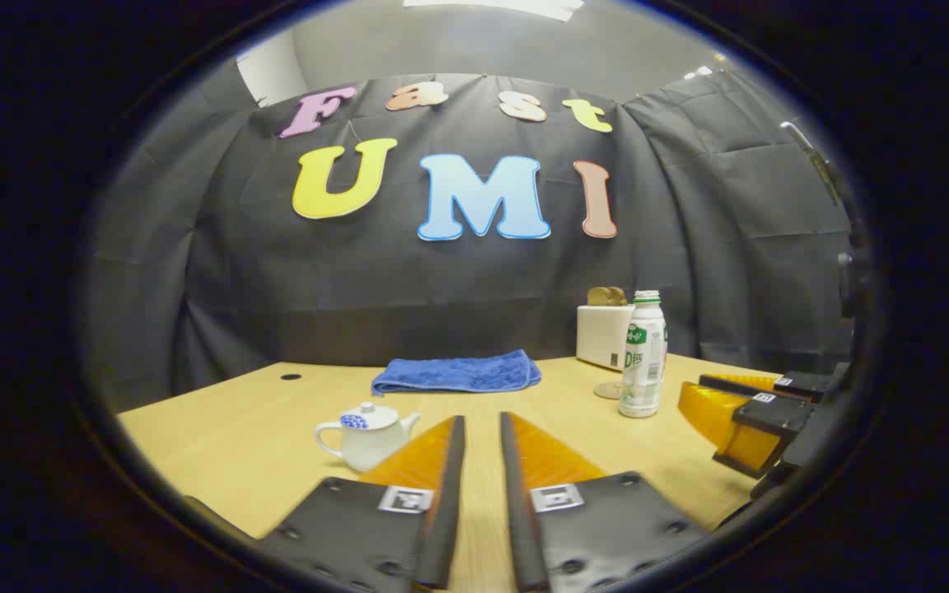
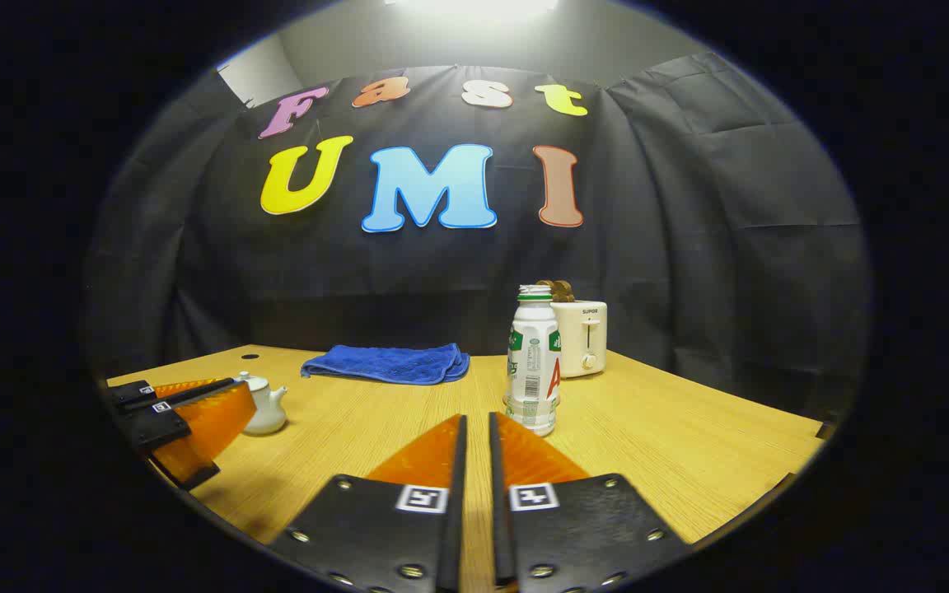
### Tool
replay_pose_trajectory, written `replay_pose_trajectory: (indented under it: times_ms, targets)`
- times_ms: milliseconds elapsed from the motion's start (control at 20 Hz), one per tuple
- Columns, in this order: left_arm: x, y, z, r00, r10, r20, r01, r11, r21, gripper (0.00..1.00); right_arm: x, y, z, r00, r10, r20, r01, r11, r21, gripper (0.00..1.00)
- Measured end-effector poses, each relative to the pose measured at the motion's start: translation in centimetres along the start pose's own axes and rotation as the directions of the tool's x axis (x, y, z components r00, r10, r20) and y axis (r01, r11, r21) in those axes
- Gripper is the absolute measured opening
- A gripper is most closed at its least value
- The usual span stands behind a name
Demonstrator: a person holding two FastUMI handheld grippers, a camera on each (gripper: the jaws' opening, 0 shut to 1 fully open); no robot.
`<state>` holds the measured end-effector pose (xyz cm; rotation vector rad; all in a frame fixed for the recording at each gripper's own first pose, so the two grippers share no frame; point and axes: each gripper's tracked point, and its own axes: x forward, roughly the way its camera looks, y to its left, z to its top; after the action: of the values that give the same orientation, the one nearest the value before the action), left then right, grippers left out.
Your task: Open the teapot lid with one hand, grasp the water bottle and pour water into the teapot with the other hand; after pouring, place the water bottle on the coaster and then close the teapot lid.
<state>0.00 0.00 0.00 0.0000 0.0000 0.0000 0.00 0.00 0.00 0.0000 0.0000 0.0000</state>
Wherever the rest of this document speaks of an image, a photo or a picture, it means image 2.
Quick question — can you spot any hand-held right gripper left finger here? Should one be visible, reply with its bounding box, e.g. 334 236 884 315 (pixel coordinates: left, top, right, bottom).
269 414 469 593

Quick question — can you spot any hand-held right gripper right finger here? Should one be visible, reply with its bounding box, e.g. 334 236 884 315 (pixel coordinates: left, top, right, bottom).
489 412 694 593

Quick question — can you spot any white spouted teacup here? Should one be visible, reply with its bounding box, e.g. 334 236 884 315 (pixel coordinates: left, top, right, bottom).
236 371 288 436

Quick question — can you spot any white water bottle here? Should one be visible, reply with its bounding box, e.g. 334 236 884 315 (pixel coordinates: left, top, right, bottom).
503 285 563 437

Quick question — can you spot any blue towel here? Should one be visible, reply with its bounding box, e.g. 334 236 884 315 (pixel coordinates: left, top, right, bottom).
302 343 471 385

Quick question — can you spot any white toaster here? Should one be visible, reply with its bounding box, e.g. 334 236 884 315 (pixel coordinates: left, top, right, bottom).
551 301 608 379

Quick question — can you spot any black backdrop cloth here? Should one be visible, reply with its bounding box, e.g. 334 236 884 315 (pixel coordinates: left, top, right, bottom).
83 54 871 421

